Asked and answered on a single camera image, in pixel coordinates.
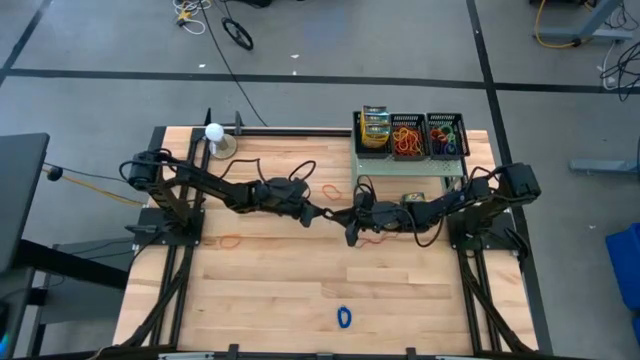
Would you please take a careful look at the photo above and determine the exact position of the black camera cable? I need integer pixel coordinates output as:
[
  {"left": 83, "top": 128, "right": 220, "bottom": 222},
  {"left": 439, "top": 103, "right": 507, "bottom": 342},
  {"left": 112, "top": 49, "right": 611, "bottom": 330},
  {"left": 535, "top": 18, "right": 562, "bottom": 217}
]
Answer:
[
  {"left": 219, "top": 157, "right": 318, "bottom": 184},
  {"left": 355, "top": 174, "right": 446, "bottom": 249}
]

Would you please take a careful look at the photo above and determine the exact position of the sage green perforated metal riser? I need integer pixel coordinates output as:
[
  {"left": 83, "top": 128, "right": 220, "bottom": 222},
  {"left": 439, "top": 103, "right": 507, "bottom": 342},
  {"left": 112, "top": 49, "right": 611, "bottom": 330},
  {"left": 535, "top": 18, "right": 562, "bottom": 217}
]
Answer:
[{"left": 351, "top": 112, "right": 469, "bottom": 195}]

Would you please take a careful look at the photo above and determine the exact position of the grey stand foot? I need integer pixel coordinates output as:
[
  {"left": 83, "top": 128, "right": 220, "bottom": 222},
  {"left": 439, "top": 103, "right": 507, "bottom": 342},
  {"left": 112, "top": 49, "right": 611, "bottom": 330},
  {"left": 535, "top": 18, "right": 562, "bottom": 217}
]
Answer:
[{"left": 568, "top": 158, "right": 640, "bottom": 177}]

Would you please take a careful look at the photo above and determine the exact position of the black wheel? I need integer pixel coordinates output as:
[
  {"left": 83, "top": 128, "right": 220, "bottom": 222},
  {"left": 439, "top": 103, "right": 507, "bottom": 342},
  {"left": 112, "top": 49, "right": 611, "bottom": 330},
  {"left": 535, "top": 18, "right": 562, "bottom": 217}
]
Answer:
[{"left": 221, "top": 17, "right": 255, "bottom": 52}]

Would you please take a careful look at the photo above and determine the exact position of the black right camera cable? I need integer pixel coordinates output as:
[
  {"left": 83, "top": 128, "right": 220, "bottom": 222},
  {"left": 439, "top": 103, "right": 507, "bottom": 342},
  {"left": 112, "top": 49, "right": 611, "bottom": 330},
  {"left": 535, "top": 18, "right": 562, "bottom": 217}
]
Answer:
[{"left": 355, "top": 174, "right": 446, "bottom": 249}]

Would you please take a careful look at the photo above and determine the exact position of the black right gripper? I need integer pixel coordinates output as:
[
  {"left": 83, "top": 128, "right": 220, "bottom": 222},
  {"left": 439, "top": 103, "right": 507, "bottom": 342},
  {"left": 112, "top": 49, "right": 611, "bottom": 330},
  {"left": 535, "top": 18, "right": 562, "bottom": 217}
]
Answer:
[{"left": 330, "top": 192, "right": 409, "bottom": 247}]

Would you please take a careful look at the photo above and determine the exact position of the blue plastic bin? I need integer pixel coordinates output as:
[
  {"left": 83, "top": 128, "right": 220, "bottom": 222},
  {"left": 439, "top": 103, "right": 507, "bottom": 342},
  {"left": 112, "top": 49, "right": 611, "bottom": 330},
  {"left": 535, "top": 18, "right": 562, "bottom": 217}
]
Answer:
[{"left": 604, "top": 222, "right": 640, "bottom": 311}]

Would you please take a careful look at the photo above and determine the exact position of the grey desk leg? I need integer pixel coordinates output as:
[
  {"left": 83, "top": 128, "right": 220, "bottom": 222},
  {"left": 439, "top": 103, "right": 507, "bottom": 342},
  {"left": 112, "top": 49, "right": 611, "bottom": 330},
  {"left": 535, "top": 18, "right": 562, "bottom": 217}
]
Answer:
[{"left": 529, "top": 0, "right": 640, "bottom": 45}]

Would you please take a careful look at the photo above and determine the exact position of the black floor cable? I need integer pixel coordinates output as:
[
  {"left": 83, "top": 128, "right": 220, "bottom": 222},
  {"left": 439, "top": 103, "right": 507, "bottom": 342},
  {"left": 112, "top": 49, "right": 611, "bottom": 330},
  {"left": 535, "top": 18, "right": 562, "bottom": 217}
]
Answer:
[{"left": 198, "top": 0, "right": 270, "bottom": 127}]

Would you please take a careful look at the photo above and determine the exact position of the white globe lamp wooden base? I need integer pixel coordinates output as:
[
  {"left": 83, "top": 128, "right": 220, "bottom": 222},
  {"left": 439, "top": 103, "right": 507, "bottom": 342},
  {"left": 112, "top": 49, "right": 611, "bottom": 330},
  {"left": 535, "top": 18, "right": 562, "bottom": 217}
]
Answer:
[{"left": 204, "top": 122, "right": 238, "bottom": 161}]

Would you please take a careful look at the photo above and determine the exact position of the black cable bundle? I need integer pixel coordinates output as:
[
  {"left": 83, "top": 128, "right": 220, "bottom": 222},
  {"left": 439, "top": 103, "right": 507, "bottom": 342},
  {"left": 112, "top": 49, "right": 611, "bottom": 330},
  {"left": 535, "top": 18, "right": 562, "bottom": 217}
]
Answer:
[{"left": 599, "top": 42, "right": 640, "bottom": 103}]

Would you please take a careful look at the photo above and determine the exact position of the black plastic mesh basket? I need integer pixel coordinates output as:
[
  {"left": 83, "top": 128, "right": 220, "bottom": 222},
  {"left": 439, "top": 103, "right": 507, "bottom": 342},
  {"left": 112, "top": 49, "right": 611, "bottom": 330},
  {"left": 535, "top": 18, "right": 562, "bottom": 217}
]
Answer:
[
  {"left": 425, "top": 112, "right": 470, "bottom": 161},
  {"left": 389, "top": 113, "right": 431, "bottom": 161},
  {"left": 353, "top": 110, "right": 394, "bottom": 160}
]

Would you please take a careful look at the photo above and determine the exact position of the yellow floor cable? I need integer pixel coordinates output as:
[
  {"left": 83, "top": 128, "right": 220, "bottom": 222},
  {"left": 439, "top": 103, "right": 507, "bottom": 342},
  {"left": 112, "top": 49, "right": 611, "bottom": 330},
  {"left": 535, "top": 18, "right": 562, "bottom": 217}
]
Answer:
[{"left": 533, "top": 0, "right": 584, "bottom": 50}]

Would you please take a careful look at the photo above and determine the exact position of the black left camera cable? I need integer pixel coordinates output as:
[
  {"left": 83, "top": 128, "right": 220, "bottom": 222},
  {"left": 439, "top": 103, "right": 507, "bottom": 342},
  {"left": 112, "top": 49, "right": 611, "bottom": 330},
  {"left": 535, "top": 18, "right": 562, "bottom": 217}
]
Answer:
[{"left": 219, "top": 157, "right": 318, "bottom": 184}]

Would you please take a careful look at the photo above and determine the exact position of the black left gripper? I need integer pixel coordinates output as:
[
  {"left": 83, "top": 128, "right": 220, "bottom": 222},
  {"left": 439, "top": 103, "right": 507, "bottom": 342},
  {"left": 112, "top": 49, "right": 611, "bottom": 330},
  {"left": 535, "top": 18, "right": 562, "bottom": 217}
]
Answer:
[{"left": 257, "top": 177, "right": 333, "bottom": 229}]

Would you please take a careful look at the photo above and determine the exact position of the yellow cord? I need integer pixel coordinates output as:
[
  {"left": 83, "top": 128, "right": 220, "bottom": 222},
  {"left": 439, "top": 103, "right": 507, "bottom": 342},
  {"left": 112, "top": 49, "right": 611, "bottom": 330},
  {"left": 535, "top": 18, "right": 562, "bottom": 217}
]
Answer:
[{"left": 42, "top": 167, "right": 146, "bottom": 207}]

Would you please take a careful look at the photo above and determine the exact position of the white cable bundle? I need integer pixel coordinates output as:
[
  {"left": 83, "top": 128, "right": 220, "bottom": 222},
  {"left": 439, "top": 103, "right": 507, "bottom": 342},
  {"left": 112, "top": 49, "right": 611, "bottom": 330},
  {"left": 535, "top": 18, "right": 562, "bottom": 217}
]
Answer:
[{"left": 172, "top": 0, "right": 214, "bottom": 36}]

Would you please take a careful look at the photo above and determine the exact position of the dark grey flat screen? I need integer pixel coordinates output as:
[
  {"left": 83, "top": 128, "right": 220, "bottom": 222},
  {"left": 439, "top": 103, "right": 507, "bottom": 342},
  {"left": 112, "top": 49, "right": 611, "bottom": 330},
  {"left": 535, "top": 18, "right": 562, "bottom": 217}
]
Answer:
[{"left": 0, "top": 132, "right": 50, "bottom": 274}]

